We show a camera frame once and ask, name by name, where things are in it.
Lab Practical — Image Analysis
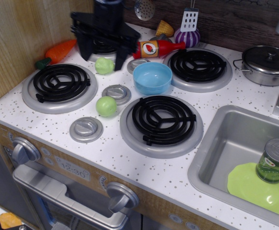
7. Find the grey toy piece behind bottle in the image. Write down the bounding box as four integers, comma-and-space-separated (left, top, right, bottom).
150, 34, 173, 43

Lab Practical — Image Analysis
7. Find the left silver oven knob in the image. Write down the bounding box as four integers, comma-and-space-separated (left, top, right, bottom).
12, 137, 41, 165

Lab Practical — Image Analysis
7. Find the purple striped toy onion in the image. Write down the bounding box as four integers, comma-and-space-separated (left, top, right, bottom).
174, 28, 200, 48

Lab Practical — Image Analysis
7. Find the back right black burner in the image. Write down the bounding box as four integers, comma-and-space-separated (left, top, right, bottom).
163, 48, 233, 93

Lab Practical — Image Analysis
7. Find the front right black burner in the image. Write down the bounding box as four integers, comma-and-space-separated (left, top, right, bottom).
120, 95, 204, 159

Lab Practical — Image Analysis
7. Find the red toy ketchup bottle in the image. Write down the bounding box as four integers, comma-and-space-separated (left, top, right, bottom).
132, 40, 186, 59

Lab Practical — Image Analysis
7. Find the right silver oven knob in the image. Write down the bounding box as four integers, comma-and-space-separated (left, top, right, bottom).
106, 182, 140, 213

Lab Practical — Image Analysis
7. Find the silver oven knob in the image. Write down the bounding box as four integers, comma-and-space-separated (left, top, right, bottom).
12, 137, 41, 165
106, 182, 140, 213

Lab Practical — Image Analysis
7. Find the steel pot with lid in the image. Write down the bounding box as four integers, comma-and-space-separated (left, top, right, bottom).
233, 45, 279, 86

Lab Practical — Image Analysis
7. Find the light green plastic plate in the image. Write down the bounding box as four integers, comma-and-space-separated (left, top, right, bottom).
227, 162, 279, 214

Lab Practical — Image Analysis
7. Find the back silver stovetop knob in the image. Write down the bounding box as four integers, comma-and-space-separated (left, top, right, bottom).
127, 58, 150, 74

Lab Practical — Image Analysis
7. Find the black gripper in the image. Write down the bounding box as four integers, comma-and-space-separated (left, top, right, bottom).
70, 0, 134, 71

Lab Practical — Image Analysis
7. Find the silver perforated toy ladle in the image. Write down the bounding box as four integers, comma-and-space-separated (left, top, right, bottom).
134, 0, 155, 21

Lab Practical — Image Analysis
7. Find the front silver stovetop knob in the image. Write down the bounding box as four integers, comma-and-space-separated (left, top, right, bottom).
69, 117, 103, 143

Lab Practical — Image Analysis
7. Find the green toy pear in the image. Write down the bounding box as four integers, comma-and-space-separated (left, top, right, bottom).
95, 96, 117, 117

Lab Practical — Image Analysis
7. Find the silver oven door handle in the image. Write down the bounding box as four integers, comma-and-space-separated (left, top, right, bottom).
13, 165, 128, 230

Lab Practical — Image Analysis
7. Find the green toy can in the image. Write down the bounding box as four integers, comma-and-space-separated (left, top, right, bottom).
256, 138, 279, 184

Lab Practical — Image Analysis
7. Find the oven clock display panel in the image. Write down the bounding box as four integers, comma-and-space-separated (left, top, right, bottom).
55, 156, 91, 182

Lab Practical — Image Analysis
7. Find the white slotted toy spatula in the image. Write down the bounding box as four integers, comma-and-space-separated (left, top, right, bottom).
180, 0, 199, 32

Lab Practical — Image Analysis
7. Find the yellow toy corn piece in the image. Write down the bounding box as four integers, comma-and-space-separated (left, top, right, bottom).
155, 20, 174, 37

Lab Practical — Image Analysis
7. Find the front left black burner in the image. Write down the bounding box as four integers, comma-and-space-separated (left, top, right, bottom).
22, 64, 98, 115

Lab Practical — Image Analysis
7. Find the green toy lettuce piece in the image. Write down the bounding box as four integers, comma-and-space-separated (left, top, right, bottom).
94, 57, 115, 75

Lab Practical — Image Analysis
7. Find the orange object at floor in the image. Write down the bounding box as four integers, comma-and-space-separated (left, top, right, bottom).
0, 212, 22, 229

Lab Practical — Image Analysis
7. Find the light blue plastic bowl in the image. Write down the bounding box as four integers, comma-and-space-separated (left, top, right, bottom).
133, 62, 173, 95

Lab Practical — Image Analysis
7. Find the silver toy sink basin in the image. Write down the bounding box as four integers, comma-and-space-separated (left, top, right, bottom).
188, 105, 279, 227

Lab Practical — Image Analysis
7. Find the orange toy carrot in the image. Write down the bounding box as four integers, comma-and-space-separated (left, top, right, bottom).
35, 39, 77, 70

